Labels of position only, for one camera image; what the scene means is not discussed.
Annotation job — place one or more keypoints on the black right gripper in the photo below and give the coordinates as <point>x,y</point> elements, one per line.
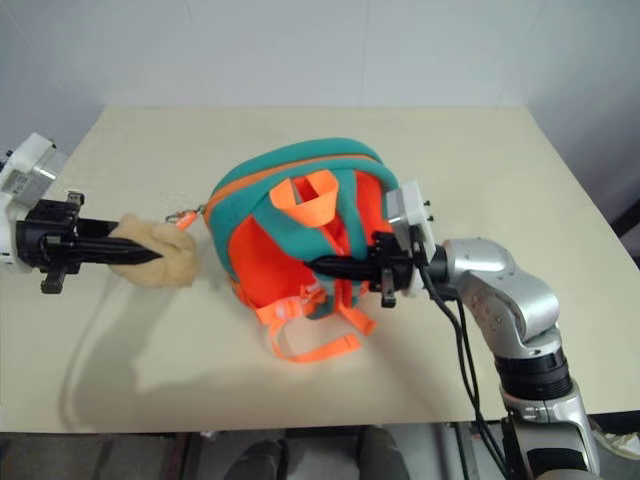
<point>395,265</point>

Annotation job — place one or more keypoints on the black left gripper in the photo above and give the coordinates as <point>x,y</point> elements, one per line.
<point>47,240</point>

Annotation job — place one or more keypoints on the beige plush charm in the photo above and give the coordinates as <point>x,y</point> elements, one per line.
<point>165,262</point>

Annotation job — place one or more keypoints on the teal and orange backpack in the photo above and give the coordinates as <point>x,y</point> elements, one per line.
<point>260,250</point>

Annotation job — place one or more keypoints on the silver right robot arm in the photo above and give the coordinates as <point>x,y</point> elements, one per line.
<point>520,310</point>

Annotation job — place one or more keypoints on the dark rounded shape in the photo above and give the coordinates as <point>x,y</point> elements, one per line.
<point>260,462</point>
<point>380,452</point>

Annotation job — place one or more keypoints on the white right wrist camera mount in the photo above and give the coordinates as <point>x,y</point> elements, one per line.
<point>412,210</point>

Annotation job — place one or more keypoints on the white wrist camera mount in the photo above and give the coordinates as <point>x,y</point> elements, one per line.
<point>412,210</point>
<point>27,165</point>

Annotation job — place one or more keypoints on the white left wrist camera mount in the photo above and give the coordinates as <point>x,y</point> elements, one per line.
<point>27,165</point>

